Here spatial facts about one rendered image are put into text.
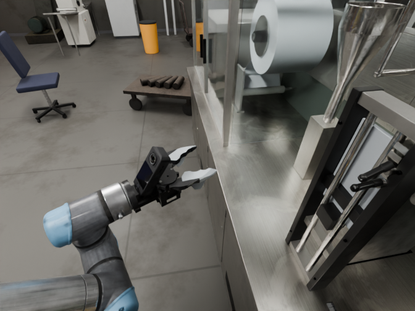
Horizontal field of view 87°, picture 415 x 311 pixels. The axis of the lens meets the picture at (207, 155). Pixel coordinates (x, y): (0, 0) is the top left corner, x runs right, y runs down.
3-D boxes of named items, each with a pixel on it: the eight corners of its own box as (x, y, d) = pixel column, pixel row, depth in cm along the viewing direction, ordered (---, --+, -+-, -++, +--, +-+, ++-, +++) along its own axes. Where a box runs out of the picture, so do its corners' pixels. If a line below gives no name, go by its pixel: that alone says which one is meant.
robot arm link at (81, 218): (57, 229, 48) (37, 205, 42) (108, 206, 53) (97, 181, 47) (62, 259, 43) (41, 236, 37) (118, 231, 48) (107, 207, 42)
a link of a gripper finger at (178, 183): (197, 173, 54) (161, 176, 52) (197, 168, 53) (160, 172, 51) (200, 188, 51) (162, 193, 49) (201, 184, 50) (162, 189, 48)
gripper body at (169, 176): (169, 176, 60) (126, 196, 55) (168, 155, 54) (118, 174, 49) (183, 197, 56) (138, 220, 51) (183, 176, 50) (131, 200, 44)
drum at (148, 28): (144, 50, 564) (139, 20, 521) (160, 49, 569) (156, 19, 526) (143, 54, 534) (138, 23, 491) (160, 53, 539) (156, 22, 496)
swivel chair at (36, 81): (81, 103, 343) (52, 29, 277) (66, 122, 300) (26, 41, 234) (42, 104, 340) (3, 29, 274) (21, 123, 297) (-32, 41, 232)
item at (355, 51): (285, 163, 104) (328, 25, 67) (312, 160, 106) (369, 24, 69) (299, 185, 94) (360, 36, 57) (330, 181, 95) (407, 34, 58)
